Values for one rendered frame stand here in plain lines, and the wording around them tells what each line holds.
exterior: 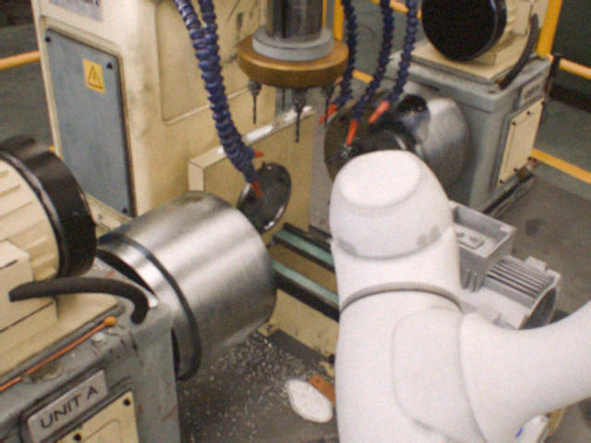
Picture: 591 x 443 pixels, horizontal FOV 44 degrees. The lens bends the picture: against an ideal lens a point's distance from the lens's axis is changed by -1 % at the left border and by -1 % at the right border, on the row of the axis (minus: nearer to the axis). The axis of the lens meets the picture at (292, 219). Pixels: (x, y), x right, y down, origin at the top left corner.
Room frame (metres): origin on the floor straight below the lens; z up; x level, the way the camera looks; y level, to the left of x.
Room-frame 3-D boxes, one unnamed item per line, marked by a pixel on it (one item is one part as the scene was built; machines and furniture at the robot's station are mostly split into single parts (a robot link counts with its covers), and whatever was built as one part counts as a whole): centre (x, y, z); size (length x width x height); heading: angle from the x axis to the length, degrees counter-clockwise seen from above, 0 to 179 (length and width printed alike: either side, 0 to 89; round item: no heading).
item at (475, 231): (0.93, -0.26, 1.11); 0.12 x 0.11 x 0.07; 51
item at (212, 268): (0.84, 0.20, 1.04); 0.37 x 0.25 x 0.25; 141
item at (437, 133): (1.38, -0.23, 1.04); 0.41 x 0.25 x 0.25; 141
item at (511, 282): (0.90, -0.29, 1.02); 0.20 x 0.19 x 0.19; 51
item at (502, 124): (1.59, -0.39, 0.99); 0.35 x 0.31 x 0.37; 141
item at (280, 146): (1.22, 0.10, 0.97); 0.30 x 0.11 x 0.34; 141
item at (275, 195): (1.18, 0.05, 1.02); 0.15 x 0.02 x 0.15; 141
